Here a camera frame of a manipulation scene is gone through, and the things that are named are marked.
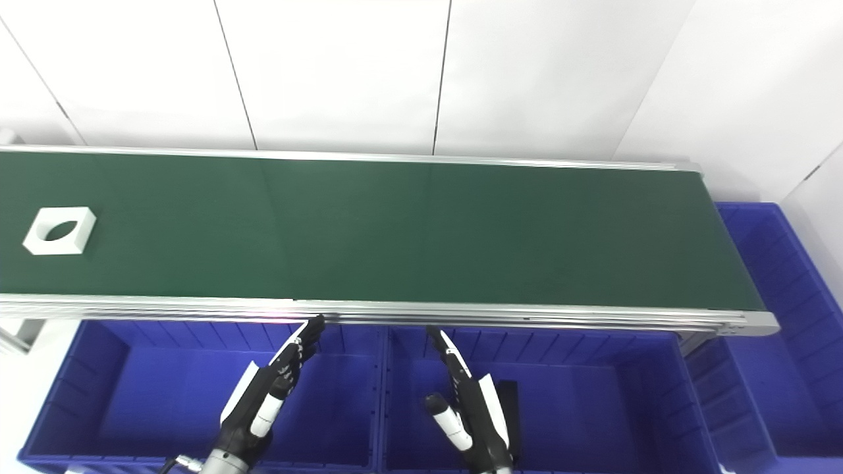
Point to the black rectangular part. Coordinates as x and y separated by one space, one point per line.
510 408

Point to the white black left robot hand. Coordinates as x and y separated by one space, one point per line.
247 408

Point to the aluminium conveyor support leg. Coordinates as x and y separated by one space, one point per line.
695 341
18 336

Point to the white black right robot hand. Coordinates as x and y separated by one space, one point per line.
477 421

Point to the white square part with hole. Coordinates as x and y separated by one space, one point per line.
43 246

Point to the blue plastic bin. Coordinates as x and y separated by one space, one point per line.
784 368
593 408
151 395

